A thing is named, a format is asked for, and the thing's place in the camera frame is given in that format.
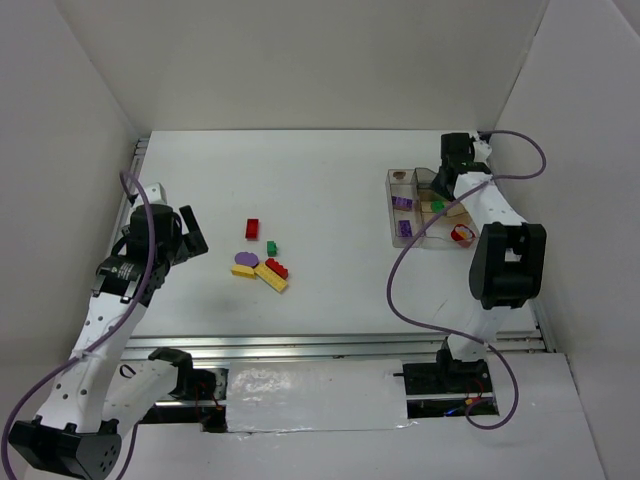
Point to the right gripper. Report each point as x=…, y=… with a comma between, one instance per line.
x=445, y=182

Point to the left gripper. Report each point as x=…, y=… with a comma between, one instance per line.
x=185, y=242

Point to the purple round lego piece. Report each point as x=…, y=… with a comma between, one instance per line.
x=248, y=259

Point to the red rectangular lego brick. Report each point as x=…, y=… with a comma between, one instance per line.
x=252, y=229

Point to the green square lego brick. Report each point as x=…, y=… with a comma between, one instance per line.
x=437, y=206

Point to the small green lego brick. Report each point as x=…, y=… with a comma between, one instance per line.
x=271, y=248

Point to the purple lego brick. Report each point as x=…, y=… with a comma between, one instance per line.
x=404, y=229
x=402, y=203

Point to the long yellow lego plate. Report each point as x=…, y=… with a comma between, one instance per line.
x=270, y=277

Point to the red round flower lego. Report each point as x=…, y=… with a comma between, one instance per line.
x=463, y=236

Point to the red studded lego brick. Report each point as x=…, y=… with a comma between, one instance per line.
x=277, y=268

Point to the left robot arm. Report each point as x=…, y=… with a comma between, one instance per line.
x=79, y=429

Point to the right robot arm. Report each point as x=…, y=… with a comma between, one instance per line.
x=506, y=269

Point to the clear divided container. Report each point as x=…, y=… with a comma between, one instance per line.
x=416, y=185

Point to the yellow curved lego piece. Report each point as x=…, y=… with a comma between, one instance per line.
x=243, y=271

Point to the white tape sheet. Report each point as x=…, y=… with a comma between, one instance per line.
x=322, y=396

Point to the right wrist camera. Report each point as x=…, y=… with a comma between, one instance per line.
x=482, y=149

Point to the aluminium rail frame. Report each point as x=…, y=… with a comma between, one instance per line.
x=321, y=196

